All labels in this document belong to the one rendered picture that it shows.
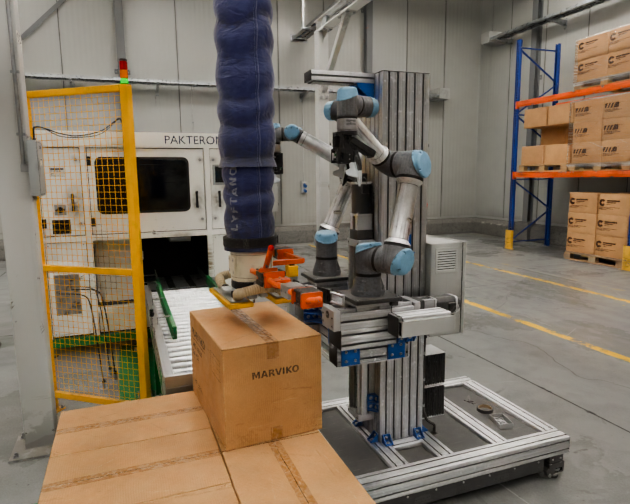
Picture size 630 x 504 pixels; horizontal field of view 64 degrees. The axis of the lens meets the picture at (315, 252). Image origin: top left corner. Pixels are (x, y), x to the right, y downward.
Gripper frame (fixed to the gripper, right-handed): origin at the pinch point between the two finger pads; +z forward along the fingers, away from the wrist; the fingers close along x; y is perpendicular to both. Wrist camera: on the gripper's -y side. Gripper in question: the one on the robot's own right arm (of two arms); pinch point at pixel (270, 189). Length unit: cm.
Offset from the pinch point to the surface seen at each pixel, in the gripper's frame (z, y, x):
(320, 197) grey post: 16, 61, 281
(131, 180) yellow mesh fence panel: -5, -81, 30
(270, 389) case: 73, -3, -95
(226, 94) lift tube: -39, -18, -74
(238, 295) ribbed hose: 38, -15, -86
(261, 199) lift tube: 2, -5, -75
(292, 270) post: 52, 14, 34
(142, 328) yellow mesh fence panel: 85, -79, 30
